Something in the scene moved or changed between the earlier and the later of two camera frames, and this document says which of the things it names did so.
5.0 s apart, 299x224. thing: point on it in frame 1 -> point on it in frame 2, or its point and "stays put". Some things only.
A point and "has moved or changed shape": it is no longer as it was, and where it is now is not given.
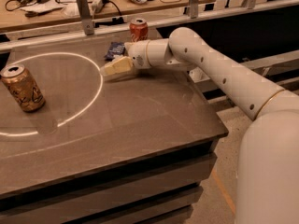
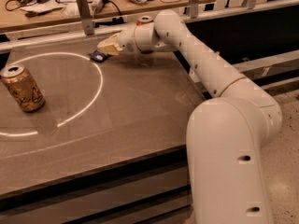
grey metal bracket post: (81, 1) stays put
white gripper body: (137, 53) -> (126, 41)
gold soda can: (16, 77) stays put
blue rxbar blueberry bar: (116, 49) has moved or changed shape
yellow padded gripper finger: (129, 46) -> (113, 38)
